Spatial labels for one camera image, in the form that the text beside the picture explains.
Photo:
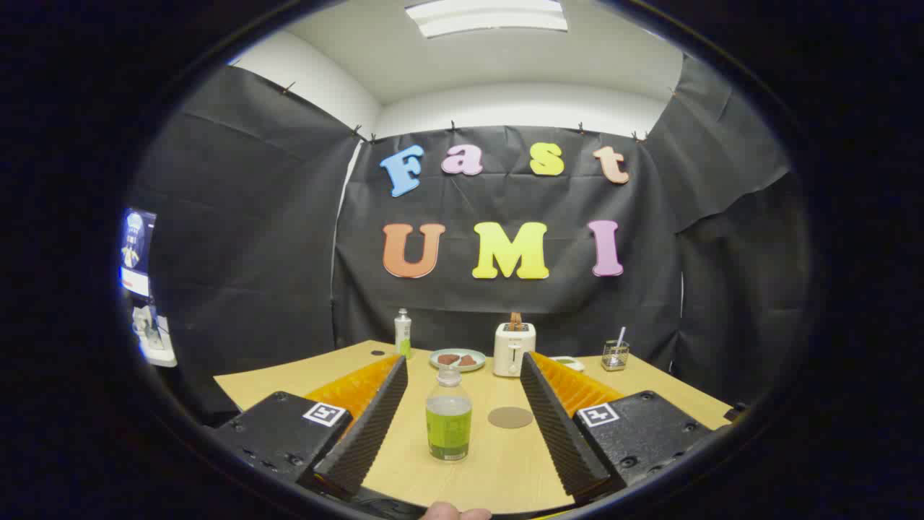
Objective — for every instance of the clear green-label juice bottle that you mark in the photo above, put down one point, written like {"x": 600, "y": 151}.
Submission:
{"x": 448, "y": 433}

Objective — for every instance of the white device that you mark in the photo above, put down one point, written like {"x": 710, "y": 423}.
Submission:
{"x": 155, "y": 347}

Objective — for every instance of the black backdrop cloth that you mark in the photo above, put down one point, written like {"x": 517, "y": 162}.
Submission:
{"x": 253, "y": 217}

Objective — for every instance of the small black box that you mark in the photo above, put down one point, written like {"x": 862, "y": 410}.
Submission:
{"x": 735, "y": 412}

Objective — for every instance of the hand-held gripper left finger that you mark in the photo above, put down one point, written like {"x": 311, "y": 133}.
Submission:
{"x": 375, "y": 426}

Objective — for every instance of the white toaster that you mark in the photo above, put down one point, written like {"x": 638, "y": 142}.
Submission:
{"x": 514, "y": 350}

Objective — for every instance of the white straw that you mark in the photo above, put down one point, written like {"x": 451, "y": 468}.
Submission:
{"x": 621, "y": 336}

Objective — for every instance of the white divided snack tray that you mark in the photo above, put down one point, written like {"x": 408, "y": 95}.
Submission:
{"x": 574, "y": 363}

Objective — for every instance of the brown toast slice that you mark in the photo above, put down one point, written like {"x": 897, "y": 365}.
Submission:
{"x": 515, "y": 321}

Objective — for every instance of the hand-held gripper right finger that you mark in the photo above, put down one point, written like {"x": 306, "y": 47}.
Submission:
{"x": 556, "y": 433}

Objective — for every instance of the round brown coaster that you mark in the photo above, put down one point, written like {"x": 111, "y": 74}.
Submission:
{"x": 510, "y": 417}

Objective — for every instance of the pale green plate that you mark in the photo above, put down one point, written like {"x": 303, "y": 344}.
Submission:
{"x": 458, "y": 368}

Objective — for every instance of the ceiling light panel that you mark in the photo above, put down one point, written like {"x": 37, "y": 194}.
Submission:
{"x": 484, "y": 18}

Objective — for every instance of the wooden table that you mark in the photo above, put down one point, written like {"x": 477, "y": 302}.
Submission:
{"x": 476, "y": 477}

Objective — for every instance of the white and green tube bottle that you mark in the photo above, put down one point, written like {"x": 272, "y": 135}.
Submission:
{"x": 403, "y": 332}

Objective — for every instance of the lit monitor screen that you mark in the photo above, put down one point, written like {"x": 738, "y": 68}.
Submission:
{"x": 137, "y": 245}

